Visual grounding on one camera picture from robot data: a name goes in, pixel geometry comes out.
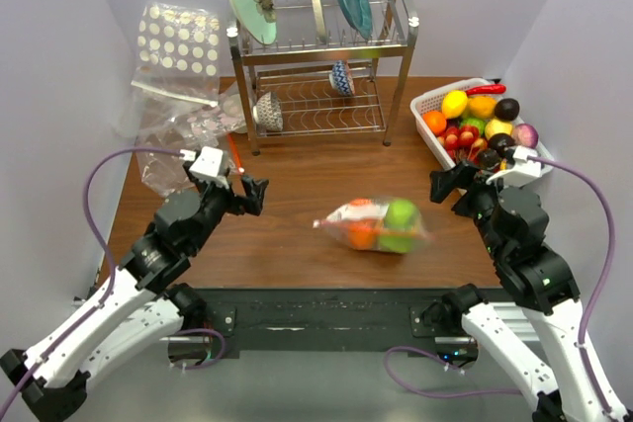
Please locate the orange fruit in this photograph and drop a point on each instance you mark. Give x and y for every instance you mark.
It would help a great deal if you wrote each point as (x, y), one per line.
(362, 236)
(482, 107)
(362, 203)

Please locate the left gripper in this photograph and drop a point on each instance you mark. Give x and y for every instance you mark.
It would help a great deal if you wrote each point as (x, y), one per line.
(254, 192)

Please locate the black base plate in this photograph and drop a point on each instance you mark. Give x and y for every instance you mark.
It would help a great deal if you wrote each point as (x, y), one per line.
(342, 320)

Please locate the blue patterned bowl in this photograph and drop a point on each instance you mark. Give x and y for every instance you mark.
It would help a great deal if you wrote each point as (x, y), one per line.
(341, 79)

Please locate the purple onion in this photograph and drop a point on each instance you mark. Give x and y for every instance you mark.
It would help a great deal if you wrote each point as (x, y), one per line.
(525, 135)

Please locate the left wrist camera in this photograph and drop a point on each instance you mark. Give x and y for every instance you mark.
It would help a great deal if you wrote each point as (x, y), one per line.
(209, 165)

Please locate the pale yellow pear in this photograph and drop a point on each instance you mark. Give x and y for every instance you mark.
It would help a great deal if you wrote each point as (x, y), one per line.
(496, 126)

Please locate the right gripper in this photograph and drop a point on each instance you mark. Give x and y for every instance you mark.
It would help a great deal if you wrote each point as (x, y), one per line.
(441, 182)

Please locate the light green pepper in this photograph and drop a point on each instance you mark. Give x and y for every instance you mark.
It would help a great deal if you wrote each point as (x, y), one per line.
(396, 244)

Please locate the white food tray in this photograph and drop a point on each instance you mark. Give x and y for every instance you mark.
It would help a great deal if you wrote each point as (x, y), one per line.
(431, 101)

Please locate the small orange tangerine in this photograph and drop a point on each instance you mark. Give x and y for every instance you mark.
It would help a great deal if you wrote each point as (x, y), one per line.
(435, 121)

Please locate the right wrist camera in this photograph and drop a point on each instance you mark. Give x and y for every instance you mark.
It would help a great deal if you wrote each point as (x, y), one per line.
(522, 168)

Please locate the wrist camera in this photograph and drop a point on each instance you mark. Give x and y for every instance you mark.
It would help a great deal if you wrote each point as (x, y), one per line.
(209, 165)
(522, 168)

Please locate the polka dot plastic bag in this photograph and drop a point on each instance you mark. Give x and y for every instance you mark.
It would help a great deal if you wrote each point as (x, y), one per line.
(178, 53)

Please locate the red chili pepper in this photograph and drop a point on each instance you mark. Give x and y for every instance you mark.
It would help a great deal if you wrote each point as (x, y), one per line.
(488, 89)

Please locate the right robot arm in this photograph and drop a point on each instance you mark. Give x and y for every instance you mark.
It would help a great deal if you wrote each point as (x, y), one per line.
(569, 384)

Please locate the dark mangosteen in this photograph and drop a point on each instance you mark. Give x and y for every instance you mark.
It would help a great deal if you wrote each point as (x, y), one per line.
(507, 109)
(501, 143)

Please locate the clear crumpled plastic bag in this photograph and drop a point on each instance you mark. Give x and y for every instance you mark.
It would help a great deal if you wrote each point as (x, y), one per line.
(183, 118)

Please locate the green apple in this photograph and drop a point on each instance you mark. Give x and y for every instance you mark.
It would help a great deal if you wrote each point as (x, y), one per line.
(402, 214)

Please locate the metal dish rack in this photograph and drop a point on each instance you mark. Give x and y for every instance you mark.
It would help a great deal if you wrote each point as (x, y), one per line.
(297, 68)

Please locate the grey patterned bowl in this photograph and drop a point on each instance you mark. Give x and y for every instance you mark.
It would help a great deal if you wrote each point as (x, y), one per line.
(267, 112)

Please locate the orange zip top bag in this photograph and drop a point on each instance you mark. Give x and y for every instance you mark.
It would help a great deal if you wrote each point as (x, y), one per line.
(337, 223)

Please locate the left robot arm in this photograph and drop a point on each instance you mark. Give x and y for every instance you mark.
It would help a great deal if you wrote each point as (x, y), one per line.
(138, 303)

